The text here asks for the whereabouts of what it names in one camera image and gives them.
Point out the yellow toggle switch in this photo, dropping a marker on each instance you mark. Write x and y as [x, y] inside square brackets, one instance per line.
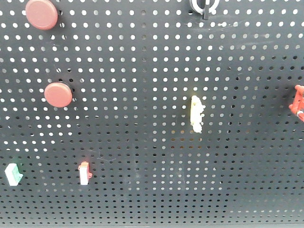
[196, 110]

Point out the upper red push button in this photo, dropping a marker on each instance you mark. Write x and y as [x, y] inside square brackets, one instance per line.
[42, 14]

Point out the black perforated pegboard panel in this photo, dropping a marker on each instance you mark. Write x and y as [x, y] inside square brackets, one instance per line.
[132, 67]

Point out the lower red push button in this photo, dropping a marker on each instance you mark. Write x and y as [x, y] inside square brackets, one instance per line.
[58, 94]

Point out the black rotary selector switch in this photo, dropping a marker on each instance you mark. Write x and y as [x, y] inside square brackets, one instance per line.
[204, 7]

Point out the white green rocker switch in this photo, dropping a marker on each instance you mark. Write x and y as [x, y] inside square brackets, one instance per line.
[13, 175]

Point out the white red rocker switch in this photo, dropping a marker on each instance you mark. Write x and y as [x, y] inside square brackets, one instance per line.
[84, 173]

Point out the red push button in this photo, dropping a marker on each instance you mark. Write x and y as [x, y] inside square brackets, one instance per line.
[42, 14]
[58, 94]

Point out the red toggle switch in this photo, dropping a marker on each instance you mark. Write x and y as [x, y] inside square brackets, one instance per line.
[297, 107]

